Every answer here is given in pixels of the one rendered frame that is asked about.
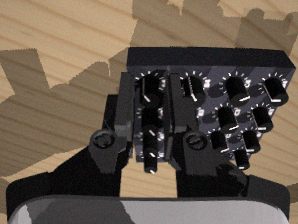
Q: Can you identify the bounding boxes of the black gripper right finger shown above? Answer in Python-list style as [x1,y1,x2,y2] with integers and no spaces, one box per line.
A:
[162,73,290,222]

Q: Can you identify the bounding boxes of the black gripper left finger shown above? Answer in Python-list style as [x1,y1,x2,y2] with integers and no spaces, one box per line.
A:
[6,72,135,223]

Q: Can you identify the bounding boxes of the black knob box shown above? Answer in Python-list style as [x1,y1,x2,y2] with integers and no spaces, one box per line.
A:
[126,47,296,174]

